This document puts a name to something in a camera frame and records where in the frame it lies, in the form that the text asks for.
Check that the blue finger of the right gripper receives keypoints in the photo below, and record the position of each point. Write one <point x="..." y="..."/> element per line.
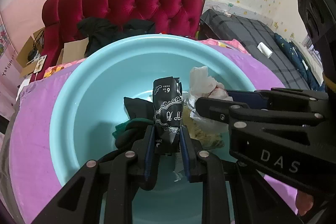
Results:
<point x="253" y="99"/>
<point x="213" y="109"/>

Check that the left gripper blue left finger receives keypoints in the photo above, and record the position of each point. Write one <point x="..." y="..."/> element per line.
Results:
<point x="151" y="157"/>

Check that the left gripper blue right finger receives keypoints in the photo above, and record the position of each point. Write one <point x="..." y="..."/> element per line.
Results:
<point x="186" y="149"/>

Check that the beige snack packet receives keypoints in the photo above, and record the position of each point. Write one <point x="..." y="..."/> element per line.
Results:
<point x="207" y="140"/>

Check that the white red plastic bag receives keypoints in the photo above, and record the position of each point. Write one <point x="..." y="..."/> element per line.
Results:
<point x="206" y="92"/>

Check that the black and green glove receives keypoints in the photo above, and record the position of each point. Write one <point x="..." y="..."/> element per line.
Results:
<point x="134" y="121"/>

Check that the black printed packet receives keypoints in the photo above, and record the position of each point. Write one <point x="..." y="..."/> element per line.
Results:
<point x="168" y="106"/>

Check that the white cylindrical bottle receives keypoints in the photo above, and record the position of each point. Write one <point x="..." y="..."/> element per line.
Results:
<point x="264" y="50"/>

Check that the navy patterned pillow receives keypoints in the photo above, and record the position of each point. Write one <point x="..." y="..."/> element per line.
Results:
<point x="298" y="60"/>

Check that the grey plaid mattress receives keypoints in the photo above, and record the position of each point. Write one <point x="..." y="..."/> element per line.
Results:
<point x="250" y="32"/>

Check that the light blue plastic basin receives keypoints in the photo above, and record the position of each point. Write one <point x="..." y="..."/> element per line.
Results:
<point x="112" y="86"/>

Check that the red tufted velvet sofa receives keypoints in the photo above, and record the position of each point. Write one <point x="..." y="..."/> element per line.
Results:
<point x="176" y="17"/>

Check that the purple quilted table cover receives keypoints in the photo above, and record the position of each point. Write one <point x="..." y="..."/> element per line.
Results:
<point x="32" y="175"/>

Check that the brown cardboard box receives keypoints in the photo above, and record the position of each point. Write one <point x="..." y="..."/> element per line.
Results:
<point x="45" y="53"/>

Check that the black clothes on sofa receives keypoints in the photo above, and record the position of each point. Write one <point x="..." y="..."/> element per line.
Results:
<point x="101" y="32"/>

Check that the pink cartoon cat curtain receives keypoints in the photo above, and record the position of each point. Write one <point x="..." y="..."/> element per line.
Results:
<point x="10" y="72"/>

